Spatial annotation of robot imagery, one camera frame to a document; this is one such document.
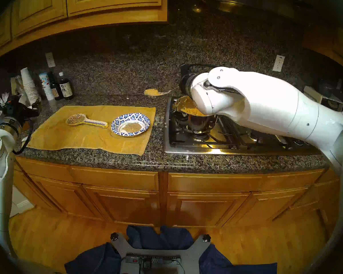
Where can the blue white patterned paper bowl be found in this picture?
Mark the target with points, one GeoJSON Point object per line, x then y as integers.
{"type": "Point", "coordinates": [117, 125]}

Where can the steel range hood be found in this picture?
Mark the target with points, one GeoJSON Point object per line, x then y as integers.
{"type": "Point", "coordinates": [231, 0]}

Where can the white wall outlet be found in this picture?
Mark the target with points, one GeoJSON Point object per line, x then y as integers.
{"type": "Point", "coordinates": [50, 59]}
{"type": "Point", "coordinates": [278, 63]}

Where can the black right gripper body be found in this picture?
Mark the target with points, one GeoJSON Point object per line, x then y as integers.
{"type": "Point", "coordinates": [185, 83]}

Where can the dark blue cloth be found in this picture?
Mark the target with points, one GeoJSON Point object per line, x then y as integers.
{"type": "Point", "coordinates": [154, 236]}

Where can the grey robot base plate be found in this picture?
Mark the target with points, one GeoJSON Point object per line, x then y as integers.
{"type": "Point", "coordinates": [188, 252]}

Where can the soy sauce bottle white cap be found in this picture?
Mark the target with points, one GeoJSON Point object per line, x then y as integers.
{"type": "Point", "coordinates": [66, 89]}

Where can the white salt canister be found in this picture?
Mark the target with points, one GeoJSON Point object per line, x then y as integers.
{"type": "Point", "coordinates": [47, 88]}

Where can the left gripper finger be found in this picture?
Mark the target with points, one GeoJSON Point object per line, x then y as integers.
{"type": "Point", "coordinates": [35, 109]}

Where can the wooden stirrer bundle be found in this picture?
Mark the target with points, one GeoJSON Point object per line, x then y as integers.
{"type": "Point", "coordinates": [17, 83]}

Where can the yellow cloth towel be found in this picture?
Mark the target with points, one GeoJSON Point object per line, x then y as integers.
{"type": "Point", "coordinates": [88, 139]}

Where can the wooden upper cabinet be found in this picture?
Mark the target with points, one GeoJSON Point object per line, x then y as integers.
{"type": "Point", "coordinates": [334, 45]}
{"type": "Point", "coordinates": [88, 8]}

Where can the wooden base cabinets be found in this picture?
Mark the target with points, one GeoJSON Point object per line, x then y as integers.
{"type": "Point", "coordinates": [203, 196]}

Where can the cooked oatmeal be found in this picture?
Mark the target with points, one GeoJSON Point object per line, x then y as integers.
{"type": "Point", "coordinates": [190, 110]}

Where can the stainless steel pot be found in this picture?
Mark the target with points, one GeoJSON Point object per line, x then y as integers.
{"type": "Point", "coordinates": [198, 123]}

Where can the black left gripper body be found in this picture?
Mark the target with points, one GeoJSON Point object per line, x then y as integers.
{"type": "Point", "coordinates": [17, 109]}

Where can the stack of white paper cups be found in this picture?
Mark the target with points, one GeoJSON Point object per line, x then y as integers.
{"type": "Point", "coordinates": [31, 90]}

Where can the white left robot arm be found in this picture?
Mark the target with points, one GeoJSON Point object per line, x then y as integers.
{"type": "Point", "coordinates": [0, 185]}

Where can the scooped oatmeal portion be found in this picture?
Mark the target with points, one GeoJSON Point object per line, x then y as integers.
{"type": "Point", "coordinates": [131, 128]}

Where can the black power strip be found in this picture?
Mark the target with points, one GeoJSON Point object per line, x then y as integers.
{"type": "Point", "coordinates": [160, 259]}

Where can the white plastic forks bundle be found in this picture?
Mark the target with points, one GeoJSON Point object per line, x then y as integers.
{"type": "Point", "coordinates": [3, 98]}

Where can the small dark glass bottle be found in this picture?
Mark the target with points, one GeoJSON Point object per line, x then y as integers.
{"type": "Point", "coordinates": [55, 90]}

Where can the colourful ceramic spoon rest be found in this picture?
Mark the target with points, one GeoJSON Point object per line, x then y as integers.
{"type": "Point", "coordinates": [75, 119]}

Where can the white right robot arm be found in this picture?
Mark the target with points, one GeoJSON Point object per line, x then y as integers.
{"type": "Point", "coordinates": [260, 105]}

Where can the stainless gas cooktop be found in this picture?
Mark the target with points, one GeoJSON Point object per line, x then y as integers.
{"type": "Point", "coordinates": [217, 145]}

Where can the white paper scrap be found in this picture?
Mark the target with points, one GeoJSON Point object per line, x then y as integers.
{"type": "Point", "coordinates": [25, 138]}

